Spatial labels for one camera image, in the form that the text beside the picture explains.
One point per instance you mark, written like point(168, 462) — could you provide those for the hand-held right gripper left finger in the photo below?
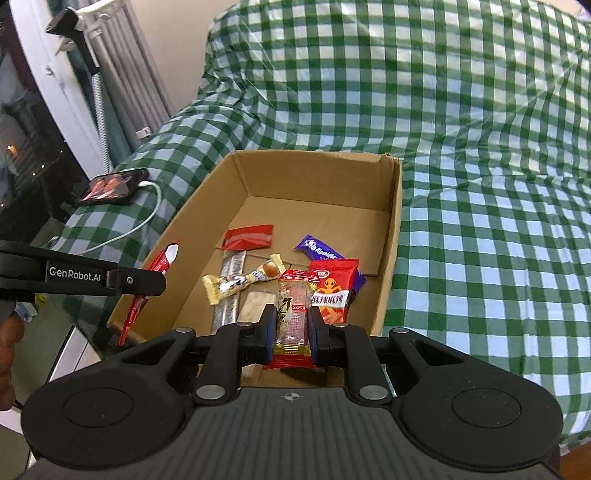
point(270, 337)

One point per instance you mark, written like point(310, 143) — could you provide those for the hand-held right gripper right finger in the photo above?
point(315, 337)

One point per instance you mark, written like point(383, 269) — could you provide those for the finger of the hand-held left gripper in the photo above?
point(138, 281)

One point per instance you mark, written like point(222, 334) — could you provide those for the long red stick packet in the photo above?
point(159, 263)

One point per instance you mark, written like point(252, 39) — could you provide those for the clear red-edged snack packet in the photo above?
point(293, 314)

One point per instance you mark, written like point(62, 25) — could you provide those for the red snack packet orange print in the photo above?
point(332, 295)

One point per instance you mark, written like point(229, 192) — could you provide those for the silver brown snack bar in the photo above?
point(228, 314)

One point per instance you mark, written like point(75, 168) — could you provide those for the yellow snack packet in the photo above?
point(231, 284)

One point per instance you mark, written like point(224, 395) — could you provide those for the purple snack bar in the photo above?
point(318, 249)

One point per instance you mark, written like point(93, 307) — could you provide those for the plain red square packet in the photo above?
point(249, 236)

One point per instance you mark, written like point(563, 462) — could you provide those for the cardboard box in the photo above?
point(314, 184)

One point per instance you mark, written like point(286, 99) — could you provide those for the person's left hand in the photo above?
point(9, 341)

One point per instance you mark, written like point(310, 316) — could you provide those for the dark glass table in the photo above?
point(83, 318)

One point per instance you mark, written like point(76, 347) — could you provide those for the black smartphone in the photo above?
point(115, 187)

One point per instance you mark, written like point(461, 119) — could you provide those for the dark window pane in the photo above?
point(23, 138)

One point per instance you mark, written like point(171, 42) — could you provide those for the white clip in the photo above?
point(143, 132)

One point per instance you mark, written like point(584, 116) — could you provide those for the striped pole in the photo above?
point(99, 115)

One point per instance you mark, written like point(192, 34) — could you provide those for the grey pleated curtain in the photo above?
point(134, 69)

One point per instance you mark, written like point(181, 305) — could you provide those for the green checked cloth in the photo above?
point(461, 138)

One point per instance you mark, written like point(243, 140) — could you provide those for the white window frame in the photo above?
point(46, 92)

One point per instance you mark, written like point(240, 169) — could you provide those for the black clamp mount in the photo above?
point(64, 21)

